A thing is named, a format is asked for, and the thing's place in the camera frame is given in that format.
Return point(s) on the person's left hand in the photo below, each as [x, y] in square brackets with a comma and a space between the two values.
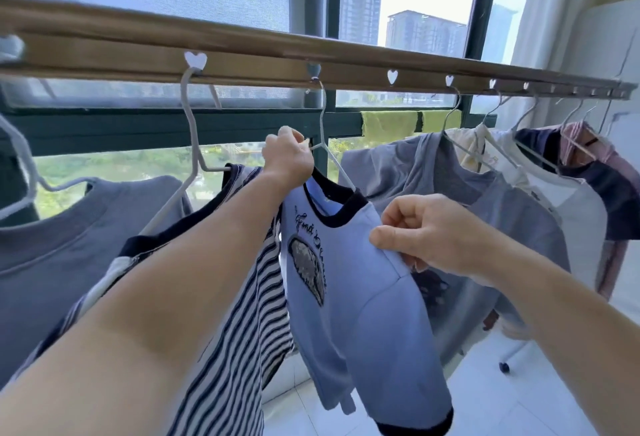
[287, 160]

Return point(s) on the person's right hand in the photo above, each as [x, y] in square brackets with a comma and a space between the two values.
[450, 235]

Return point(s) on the person's left fingers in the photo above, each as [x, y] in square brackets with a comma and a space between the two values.
[290, 134]

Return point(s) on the person's right thumb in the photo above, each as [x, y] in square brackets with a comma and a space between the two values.
[395, 239]

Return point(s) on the light blue sweatshirt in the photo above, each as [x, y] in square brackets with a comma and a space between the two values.
[360, 310]

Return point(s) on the person's left forearm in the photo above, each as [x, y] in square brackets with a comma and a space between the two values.
[150, 300]

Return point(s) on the person's right forearm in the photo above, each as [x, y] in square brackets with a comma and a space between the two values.
[575, 325]

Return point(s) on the row of white hangers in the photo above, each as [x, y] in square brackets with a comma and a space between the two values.
[194, 150]

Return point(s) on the yellow-green towel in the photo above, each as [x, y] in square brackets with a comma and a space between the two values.
[440, 120]
[387, 128]

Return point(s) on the grey t-shirt with dark print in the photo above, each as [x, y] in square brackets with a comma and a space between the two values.
[500, 210]

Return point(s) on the cream shirt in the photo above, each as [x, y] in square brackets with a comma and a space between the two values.
[467, 145]

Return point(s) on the tall apartment building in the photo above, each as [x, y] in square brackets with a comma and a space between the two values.
[425, 33]
[497, 33]
[361, 5]

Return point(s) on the white rack leg with caster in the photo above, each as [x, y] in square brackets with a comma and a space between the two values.
[506, 366]

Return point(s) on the white t-shirt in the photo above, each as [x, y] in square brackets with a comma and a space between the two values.
[575, 210]

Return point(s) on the navy white striped shirt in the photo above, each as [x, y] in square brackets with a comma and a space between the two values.
[240, 350]

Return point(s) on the pink garment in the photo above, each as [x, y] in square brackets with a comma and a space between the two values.
[570, 143]

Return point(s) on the navy t-shirt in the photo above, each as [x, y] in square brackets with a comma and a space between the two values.
[615, 195]

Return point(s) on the grey crew neck t-shirt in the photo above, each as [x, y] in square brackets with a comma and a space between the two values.
[60, 250]

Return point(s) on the white sheer curtain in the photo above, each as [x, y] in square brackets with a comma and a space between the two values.
[550, 25]

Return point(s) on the dark window frame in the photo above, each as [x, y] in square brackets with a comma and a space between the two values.
[150, 128]

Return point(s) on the bronze metal drying rail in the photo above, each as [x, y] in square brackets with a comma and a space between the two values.
[150, 50]

